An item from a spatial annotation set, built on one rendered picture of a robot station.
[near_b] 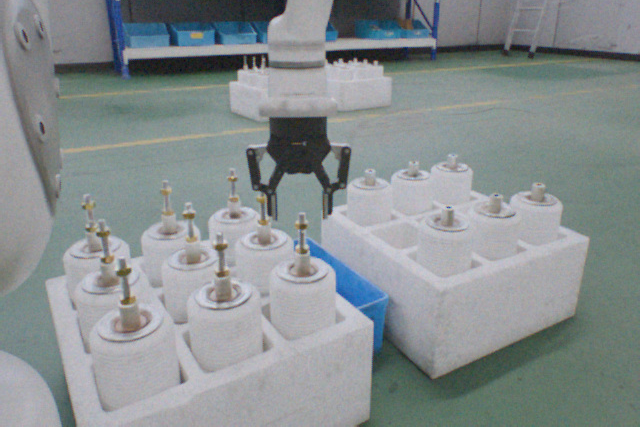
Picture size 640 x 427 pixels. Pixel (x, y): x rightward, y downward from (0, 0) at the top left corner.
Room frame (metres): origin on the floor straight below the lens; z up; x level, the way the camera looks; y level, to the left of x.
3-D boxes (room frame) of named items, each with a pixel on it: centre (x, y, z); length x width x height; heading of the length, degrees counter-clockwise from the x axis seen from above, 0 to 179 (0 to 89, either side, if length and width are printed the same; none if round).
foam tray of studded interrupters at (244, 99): (3.01, 0.29, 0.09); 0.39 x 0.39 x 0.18; 35
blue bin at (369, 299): (0.87, 0.00, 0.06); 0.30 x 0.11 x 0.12; 32
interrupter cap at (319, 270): (0.63, 0.03, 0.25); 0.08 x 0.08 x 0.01
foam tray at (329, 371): (0.67, 0.19, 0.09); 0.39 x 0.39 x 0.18; 33
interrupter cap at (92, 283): (0.61, 0.29, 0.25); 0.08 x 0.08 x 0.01
